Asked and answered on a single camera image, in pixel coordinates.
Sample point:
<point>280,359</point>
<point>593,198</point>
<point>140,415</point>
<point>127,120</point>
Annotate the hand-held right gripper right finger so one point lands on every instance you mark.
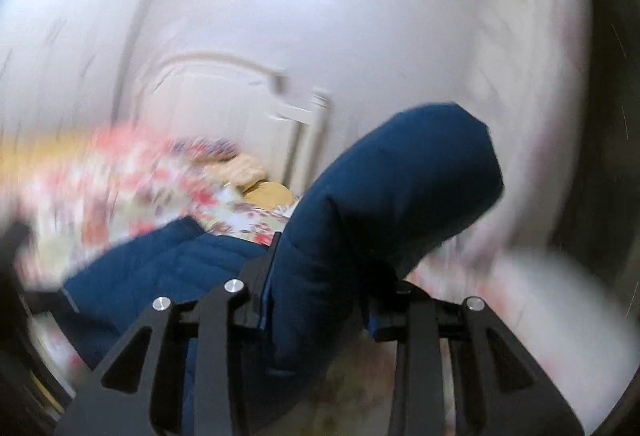
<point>415,316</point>

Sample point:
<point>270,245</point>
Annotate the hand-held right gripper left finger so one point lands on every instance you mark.
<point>267,276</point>

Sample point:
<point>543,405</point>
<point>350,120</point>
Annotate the blue padded jacket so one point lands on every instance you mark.
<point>390,176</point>

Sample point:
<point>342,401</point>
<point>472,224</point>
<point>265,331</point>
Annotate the yellow pillow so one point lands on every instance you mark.
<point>270,193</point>

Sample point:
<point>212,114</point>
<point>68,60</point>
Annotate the beige pillow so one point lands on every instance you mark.
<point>237,168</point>

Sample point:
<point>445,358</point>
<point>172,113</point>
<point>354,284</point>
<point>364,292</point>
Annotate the floral bed sheet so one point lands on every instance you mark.
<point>125,201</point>

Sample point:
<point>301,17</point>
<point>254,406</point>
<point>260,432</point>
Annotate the white headboard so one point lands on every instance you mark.
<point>215,106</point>

